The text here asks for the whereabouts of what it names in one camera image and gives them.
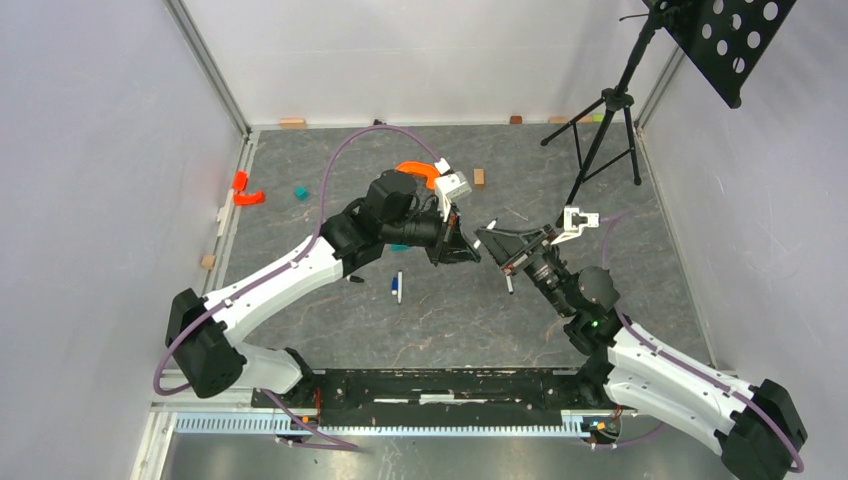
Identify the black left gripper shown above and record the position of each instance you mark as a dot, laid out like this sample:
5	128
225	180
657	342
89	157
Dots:
459	248

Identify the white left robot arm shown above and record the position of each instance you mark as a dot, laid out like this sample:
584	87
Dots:
206	334

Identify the wooden block back wall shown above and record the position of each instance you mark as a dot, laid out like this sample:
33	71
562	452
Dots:
292	123

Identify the orange arch block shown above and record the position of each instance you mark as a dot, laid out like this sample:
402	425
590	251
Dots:
420	169

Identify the black perforated plate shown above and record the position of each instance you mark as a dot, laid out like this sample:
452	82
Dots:
724	39

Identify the aluminium corner post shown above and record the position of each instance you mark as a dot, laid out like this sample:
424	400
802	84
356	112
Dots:
203	55

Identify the wooden block left rail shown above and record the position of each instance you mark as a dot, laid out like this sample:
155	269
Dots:
208	261

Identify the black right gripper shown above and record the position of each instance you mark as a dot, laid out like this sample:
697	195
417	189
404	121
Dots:
501	244

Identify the small teal cube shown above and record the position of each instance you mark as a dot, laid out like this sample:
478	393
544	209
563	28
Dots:
301	193

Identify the orange block upright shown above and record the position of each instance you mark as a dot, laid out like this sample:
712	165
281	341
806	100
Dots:
240	181

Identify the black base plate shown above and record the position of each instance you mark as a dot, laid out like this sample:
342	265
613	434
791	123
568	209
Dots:
458	397

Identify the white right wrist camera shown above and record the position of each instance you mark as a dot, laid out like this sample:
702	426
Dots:
575	222

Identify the aluminium frame rail left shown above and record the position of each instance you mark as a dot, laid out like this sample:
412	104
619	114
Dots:
227	218

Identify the black tripod stand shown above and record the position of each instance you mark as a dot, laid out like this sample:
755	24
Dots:
615	99

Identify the wooden block back right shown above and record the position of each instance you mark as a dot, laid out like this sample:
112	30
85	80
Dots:
561	120

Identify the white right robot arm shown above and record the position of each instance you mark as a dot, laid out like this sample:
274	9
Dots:
755	430

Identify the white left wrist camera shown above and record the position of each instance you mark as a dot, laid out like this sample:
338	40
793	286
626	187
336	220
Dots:
449	188

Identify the orange curved block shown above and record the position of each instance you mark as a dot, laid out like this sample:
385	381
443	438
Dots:
249	199

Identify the blue cable duct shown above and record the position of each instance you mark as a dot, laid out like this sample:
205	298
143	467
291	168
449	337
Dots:
278	423

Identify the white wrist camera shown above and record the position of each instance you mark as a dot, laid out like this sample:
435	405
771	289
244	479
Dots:
449	188
575	222

